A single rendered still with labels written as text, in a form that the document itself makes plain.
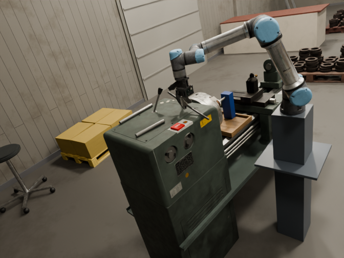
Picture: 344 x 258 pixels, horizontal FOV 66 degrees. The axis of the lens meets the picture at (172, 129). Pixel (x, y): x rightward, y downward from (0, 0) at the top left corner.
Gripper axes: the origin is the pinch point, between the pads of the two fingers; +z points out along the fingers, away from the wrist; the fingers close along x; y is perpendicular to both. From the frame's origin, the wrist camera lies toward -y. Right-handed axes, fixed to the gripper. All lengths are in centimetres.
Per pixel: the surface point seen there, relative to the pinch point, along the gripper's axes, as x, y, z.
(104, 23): 164, -327, -39
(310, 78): 360, -54, 119
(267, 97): 89, 8, 31
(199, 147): -8.1, 14.2, 21.6
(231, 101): 60, -8, 24
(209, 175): -3.9, 14.3, 46.4
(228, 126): 47, -5, 40
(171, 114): -6.6, -5.6, 3.0
